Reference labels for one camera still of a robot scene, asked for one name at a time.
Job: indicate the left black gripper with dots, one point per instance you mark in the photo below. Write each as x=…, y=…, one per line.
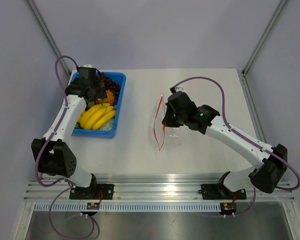
x=100, y=92

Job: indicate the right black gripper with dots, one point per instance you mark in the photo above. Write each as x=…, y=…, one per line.
x=168, y=122

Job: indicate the clear zip top bag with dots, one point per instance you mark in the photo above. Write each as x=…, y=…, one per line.
x=162, y=137

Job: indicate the large yellow banana bunch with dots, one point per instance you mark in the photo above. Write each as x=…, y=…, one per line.
x=96, y=116

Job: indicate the red bell pepper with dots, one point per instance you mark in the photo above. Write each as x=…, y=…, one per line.
x=102, y=101

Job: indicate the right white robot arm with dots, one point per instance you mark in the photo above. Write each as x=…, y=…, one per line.
x=265, y=172

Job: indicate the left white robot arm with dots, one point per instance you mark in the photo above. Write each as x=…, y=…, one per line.
x=54, y=160

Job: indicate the purple grape bunch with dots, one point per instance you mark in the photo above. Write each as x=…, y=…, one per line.
x=108, y=82

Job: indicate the orange spiky fruit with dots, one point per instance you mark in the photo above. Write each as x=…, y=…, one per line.
x=110, y=97

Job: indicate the green white cabbage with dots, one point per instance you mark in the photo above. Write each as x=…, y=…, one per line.
x=108, y=125

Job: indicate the blue plastic bin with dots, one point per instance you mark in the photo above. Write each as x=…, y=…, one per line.
x=119, y=78

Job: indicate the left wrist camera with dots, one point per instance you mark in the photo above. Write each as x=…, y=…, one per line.
x=86, y=66

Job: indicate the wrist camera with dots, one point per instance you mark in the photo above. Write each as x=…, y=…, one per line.
x=175, y=89
x=86, y=66

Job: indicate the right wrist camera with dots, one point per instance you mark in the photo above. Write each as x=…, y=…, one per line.
x=175, y=89

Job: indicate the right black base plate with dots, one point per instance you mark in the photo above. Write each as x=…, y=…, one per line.
x=213, y=191

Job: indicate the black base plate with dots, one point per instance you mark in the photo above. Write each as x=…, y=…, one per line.
x=213, y=191
x=99, y=191

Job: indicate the aluminium mounting rail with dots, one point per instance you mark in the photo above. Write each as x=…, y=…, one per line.
x=151, y=188

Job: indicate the left aluminium frame post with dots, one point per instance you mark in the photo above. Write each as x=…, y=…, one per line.
x=39, y=18

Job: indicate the aluminium frame post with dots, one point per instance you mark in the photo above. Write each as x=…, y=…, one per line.
x=39, y=18
x=264, y=36

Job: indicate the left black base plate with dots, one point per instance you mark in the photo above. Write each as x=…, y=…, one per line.
x=99, y=191

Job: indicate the white slotted cable duct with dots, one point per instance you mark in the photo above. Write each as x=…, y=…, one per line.
x=201, y=207

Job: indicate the right aluminium frame post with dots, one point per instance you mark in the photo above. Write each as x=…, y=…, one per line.
x=264, y=36

